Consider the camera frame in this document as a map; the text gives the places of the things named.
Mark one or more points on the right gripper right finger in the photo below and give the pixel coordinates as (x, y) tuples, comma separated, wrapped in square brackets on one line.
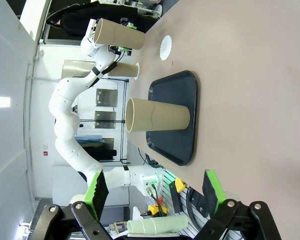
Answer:
[(212, 195)]

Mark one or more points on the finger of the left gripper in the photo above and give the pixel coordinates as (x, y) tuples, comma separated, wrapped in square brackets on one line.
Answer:
[(128, 23), (121, 50)]

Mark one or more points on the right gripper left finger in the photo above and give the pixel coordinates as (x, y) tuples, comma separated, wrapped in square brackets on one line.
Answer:
[(95, 197)]

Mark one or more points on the tall beige cup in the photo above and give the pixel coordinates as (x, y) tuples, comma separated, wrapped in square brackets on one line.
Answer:
[(160, 116), (122, 70), (120, 35)]

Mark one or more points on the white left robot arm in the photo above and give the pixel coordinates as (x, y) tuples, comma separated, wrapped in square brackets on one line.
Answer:
[(65, 107)]

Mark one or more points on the clear plastic container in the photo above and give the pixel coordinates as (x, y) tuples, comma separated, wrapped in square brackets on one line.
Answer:
[(156, 11)]

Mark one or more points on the yellow black tool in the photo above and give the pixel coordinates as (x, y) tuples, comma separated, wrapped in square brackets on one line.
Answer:
[(180, 185)]

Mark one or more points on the person in dark clothes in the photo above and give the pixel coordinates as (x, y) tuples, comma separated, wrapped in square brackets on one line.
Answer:
[(85, 20)]

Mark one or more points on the yellow emergency stop box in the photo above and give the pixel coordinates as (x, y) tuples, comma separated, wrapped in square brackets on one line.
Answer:
[(156, 210)]

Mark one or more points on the blue cloth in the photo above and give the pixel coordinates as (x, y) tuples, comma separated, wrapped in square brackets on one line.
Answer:
[(88, 138)]

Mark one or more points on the pale green paper cup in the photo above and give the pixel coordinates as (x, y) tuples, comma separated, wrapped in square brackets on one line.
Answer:
[(157, 225)]

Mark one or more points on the black plastic tray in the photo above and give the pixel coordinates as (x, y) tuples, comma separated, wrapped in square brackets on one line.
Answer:
[(175, 85)]

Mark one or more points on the red fire alarm button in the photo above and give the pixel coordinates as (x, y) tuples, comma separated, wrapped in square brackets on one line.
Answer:
[(46, 153)]

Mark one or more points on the black metal bracket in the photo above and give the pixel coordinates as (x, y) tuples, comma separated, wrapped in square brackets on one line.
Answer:
[(175, 200)]

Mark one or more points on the metal wall panel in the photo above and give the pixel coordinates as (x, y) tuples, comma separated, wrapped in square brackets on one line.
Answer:
[(105, 120), (77, 68), (107, 97)]

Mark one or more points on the black rack frame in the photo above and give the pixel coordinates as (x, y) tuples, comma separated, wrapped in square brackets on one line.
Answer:
[(122, 140)]

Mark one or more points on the white wall detector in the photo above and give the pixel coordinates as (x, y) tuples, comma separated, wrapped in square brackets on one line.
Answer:
[(45, 146)]

